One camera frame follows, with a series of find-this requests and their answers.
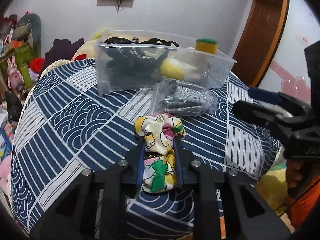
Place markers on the green bottle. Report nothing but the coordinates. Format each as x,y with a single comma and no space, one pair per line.
24,70

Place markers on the white cloth in bin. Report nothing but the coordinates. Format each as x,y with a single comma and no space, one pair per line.
190,74

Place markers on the teal neck pillow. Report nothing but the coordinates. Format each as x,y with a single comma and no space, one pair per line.
28,29

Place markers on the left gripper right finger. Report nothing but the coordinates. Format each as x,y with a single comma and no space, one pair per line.
185,177

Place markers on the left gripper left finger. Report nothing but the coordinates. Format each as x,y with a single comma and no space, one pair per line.
135,171

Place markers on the pink rabbit toy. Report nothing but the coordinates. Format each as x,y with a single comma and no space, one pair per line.
15,79

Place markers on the floral fabric scrunchie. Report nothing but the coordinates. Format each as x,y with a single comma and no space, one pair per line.
159,132

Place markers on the brown wooden door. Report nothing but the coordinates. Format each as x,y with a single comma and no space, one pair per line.
259,40

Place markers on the clear plastic storage bin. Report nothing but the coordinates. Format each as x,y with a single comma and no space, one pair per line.
122,64

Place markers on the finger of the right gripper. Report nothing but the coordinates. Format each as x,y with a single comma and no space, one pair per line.
292,105
279,126

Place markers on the yellow fuzzy ball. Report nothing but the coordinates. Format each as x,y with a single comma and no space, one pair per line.
172,68

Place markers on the pink plush toy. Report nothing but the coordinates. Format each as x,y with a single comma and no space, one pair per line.
5,175

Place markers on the bagged black white fabric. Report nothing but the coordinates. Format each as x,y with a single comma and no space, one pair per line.
181,98

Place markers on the colourful striped box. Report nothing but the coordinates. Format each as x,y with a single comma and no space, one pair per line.
6,140

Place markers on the green cardboard box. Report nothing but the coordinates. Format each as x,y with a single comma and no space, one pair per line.
22,54

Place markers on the yellow green sponge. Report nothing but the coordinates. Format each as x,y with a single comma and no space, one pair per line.
207,45

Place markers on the red fabric item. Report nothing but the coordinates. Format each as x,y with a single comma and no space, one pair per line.
36,64

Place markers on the dark purple garment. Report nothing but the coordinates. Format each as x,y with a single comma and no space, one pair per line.
61,49

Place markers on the person's right hand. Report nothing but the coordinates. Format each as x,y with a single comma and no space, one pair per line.
298,177

